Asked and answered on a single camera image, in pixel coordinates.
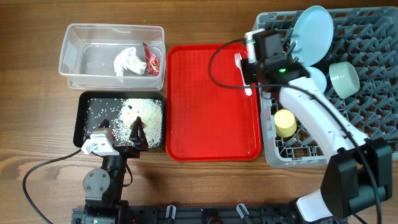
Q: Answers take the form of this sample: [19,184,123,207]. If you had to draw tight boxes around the rice food waste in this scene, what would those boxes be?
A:
[83,98,162,148]

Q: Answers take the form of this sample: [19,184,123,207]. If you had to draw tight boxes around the pink plastic fork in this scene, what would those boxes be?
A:
[234,53,252,96]

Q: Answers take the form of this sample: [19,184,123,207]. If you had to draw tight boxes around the yellow plastic cup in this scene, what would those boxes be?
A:
[274,109,297,138]

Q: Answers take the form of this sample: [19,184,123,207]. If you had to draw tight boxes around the white napkin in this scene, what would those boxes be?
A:
[114,47,146,77]

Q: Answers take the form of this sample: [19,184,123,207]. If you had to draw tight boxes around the small light blue bowl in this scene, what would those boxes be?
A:
[305,67,327,93]

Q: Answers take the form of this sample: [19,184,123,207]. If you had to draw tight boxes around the large light blue plate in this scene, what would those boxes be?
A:
[290,6,334,67]

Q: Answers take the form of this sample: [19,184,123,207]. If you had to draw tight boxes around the red snack wrapper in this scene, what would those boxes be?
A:
[142,42,160,76]

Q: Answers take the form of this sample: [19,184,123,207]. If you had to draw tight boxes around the green plastic bowl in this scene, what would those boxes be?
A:
[329,62,360,99]

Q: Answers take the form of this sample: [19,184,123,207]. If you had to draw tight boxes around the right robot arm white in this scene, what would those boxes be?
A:
[242,29,392,223]

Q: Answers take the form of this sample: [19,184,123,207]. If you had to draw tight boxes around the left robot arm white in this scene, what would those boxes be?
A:
[71,116,149,224]

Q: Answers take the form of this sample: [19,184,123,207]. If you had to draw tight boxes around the black waste tray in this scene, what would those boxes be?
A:
[73,91,165,147]

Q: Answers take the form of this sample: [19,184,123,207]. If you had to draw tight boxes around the grey dishwasher rack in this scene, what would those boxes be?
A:
[258,6,397,168]

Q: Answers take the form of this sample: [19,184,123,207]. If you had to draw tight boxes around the red plastic tray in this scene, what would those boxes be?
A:
[165,44,262,162]

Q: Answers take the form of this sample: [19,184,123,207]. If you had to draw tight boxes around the clear plastic bin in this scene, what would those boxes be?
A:
[58,23,166,91]

